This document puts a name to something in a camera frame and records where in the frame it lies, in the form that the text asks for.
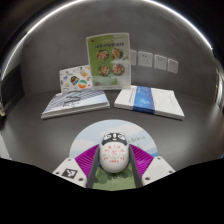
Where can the green menu sign stand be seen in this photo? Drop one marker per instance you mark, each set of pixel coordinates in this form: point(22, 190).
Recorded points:
point(108, 60)

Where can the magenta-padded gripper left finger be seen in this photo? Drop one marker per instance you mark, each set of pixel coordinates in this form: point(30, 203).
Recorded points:
point(85, 161)

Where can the white book with blue band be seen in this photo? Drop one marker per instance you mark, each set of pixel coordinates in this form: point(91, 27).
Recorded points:
point(150, 101)

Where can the white wall sockets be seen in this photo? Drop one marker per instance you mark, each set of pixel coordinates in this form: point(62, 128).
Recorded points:
point(160, 61)

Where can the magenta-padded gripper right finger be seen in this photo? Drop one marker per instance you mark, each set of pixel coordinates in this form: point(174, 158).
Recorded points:
point(143, 161)

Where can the grey striped-cover book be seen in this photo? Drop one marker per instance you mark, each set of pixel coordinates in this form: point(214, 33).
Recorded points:
point(75, 101)

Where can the white sticker-print card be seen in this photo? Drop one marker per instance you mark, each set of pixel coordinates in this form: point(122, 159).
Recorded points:
point(75, 80)

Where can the round landscape-print mouse pad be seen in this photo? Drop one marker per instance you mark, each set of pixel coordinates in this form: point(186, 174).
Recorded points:
point(90, 133)

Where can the white panda-print computer mouse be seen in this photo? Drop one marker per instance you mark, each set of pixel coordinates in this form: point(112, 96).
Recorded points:
point(114, 155)

